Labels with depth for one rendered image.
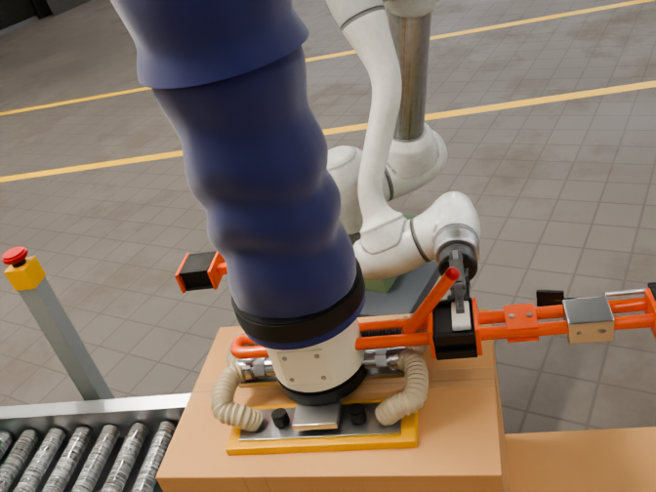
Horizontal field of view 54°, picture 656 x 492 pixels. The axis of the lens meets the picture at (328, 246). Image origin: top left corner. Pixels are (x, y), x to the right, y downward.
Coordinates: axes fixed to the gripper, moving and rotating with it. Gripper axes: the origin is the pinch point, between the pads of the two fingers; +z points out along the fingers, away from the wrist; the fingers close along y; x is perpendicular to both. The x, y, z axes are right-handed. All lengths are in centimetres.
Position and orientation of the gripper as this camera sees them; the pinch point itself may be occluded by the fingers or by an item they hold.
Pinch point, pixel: (462, 326)
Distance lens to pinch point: 113.2
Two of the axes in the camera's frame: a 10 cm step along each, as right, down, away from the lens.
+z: -1.2, 5.6, -8.2
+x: -9.7, 1.2, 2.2
